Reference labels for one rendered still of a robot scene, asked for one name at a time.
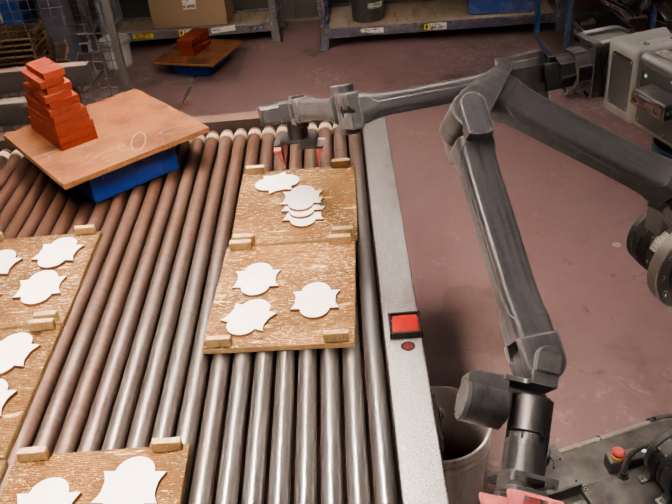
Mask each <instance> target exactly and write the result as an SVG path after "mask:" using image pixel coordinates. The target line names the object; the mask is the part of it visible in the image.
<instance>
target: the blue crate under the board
mask: <svg viewBox="0 0 672 504"><path fill-rule="evenodd" d="M177 169H179V164H178V160H177V155H176V151H175V146H173V147H171V148H168V149H166V150H163V151H161V152H158V153H156V154H153V155H151V156H148V157H146V158H143V159H141V160H139V161H136V162H134V163H131V164H129V165H126V166H124V167H121V168H119V169H116V170H114V171H111V172H109V173H106V174H104V175H101V176H99V177H96V178H94V179H91V180H89V181H86V182H84V183H81V184H79V185H77V186H76V187H77V188H78V189H79V190H80V191H82V192H83V193H84V194H85V195H87V196H88V197H89V198H90V199H92V200H93V201H94V202H95V203H98V202H101V201H103V200H105V199H108V198H110V197H112V196H115V195H117V194H120V193H122V192H124V191H127V190H129V189H131V188H134V187H136V186H139V185H141V184H143V183H146V182H148V181H150V180H153V179H155V178H158V177H160V176H162V175H165V174H167V173H169V172H172V171H174V170H177Z"/></svg>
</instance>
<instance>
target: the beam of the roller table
mask: <svg viewBox="0 0 672 504"><path fill-rule="evenodd" d="M362 130H363V132H362V134H363V143H364V153H365V162H366V171H367V181H368V190H369V199H370V209H371V218H372V227H373V237H374V246H375V255H376V265H377V274H378V283H379V293H380V302H381V311H382V321H383V330H384V339H385V349H386V358H387V367H388V377H389V386H390V395H391V405H392V414H393V424H394V433H395V442H396V452H397V461H398V470H399V480H400V489H401V498H402V504H450V500H449V494H448V488H447V482H446V476H445V470H444V464H443V459H442V453H441V447H440V441H439V435H438V429H437V423H436V417H435V411H434V405H433V399H432V393H431V387H430V381H429V375H428V369H427V363H426V357H425V351H424V345H423V339H422V337H414V338H401V339H390V332H389V323H388V313H394V312H407V311H418V310H417V304H416V298H415V292H414V286H413V280H412V274H411V268H410V262H409V256H408V250H407V244H406V238H405V232H404V226H403V220H402V214H401V208H400V202H399V196H398V191H397V185H396V179H395V173H394V167H393V161H392V155H391V149H390V143H389V137H388V131H387V125H386V119H385V116H384V117H381V118H379V119H376V120H374V121H372V122H370V123H366V124H365V126H364V128H362ZM406 341H410V342H413V343H414V344H415V348H414V349H413V350H411V351H405V350H403V349H402V348H401V344H402V343H404V342H406Z"/></svg>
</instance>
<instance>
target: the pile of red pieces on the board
mask: <svg viewBox="0 0 672 504"><path fill-rule="evenodd" d="M26 67H27V69H25V70H22V71H21V74H22V77H23V78H25V79H26V80H28V81H27V82H24V83H23V86H24V89H25V90H27V91H28V94H25V97H26V100H27V102H28V105H27V106H26V107H27V110H28V113H29V116H28V119H29V122H30V123H31V125H32V128H33V129H34V130H35V131H36V132H37V133H39V134H40V135H41V136H43V137H44V138H45V139H47V140H48V141H49V142H51V143H52V144H53V145H55V146H56V147H57V148H58V149H60V150H61V151H65V150H68V149H70V148H73V147H76V146H78V145H81V144H84V143H86V142H89V141H92V140H94V139H97V138H98V135H97V132H96V129H95V126H94V122H93V119H92V118H90V117H89V113H88V112H87V108H86V106H84V105H82V104H81V103H80V101H79V100H80V98H79V94H77V93H76V92H74V91H73V90H71V89H70V88H72V87H73V86H72V83H71V81H70V80H68V79H67V78H65V77H63V75H64V74H66V73H65V70H64V67H62V66H60V65H58V64H57V63H55V62H53V61H52V60H50V59H48V58H46V57H44V58H41V59H38V60H35V61H31V62H28V63H26Z"/></svg>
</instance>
